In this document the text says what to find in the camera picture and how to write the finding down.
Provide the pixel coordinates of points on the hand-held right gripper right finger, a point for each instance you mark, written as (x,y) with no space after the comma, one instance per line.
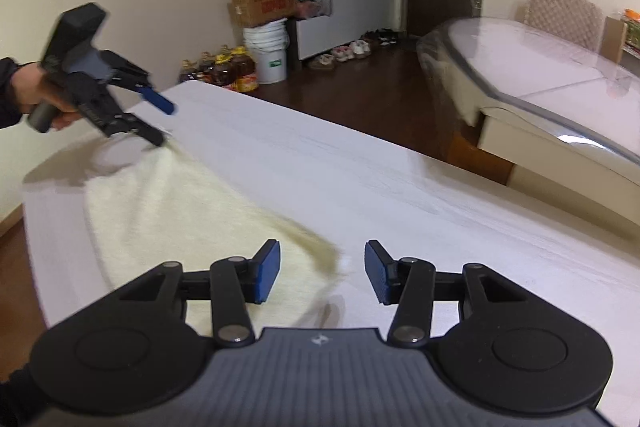
(375,272)

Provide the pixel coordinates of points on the small open cardboard box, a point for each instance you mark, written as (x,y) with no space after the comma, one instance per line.
(612,39)

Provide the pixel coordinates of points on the person's left hand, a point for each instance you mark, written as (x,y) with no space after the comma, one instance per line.
(30,87)

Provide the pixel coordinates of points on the orange snack packets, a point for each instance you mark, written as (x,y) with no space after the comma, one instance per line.
(632,27)

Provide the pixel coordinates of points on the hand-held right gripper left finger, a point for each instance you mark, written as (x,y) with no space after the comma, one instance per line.
(266,272)

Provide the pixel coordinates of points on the glass-topped table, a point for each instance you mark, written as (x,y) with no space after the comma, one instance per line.
(540,72)

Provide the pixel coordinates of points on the brown cardboard box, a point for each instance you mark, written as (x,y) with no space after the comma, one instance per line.
(262,7)

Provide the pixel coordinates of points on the pale yellow towel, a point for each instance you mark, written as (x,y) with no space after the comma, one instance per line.
(175,207)

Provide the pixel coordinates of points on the person's black clothing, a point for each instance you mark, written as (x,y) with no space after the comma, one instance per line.
(10,402)

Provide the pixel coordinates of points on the person's left forearm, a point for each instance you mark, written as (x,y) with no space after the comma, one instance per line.
(9,92)

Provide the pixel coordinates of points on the pile of colourful clothes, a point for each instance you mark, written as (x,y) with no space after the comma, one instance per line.
(312,6)

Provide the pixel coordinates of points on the white plastic bucket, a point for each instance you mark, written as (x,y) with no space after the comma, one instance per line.
(267,54)

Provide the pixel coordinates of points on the row of shoes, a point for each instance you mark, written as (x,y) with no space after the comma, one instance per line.
(350,49)

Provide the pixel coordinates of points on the beige patterned cushion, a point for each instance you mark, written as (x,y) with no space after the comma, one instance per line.
(565,14)

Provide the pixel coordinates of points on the group of cooking oil bottles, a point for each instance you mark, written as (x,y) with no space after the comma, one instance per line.
(225,69)

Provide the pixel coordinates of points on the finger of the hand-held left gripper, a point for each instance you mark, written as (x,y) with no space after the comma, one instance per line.
(157,101)
(135,127)

